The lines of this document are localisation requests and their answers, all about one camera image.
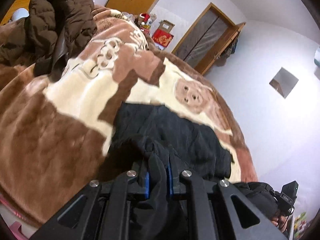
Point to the wood-framed fabric wardrobe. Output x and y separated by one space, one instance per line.
207 37

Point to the hanging bag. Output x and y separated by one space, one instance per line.
228 50

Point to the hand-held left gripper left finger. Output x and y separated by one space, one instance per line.
147 185

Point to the person's right hand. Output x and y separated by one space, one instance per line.
280 223

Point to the brown puffer jacket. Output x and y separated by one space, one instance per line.
55 17

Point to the black puffer jacket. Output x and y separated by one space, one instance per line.
175 130

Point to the red printed box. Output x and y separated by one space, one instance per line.
162 38

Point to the wooden headboard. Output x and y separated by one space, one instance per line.
17 0

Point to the open cardboard box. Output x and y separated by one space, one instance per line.
166 26

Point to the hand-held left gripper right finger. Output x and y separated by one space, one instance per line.
170 182

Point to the colourful printed box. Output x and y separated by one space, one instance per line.
300 225

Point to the grey wall panel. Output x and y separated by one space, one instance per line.
283 82

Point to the plush toy with santa hat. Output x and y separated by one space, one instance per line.
145 18

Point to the brown printed blanket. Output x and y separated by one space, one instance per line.
50 142

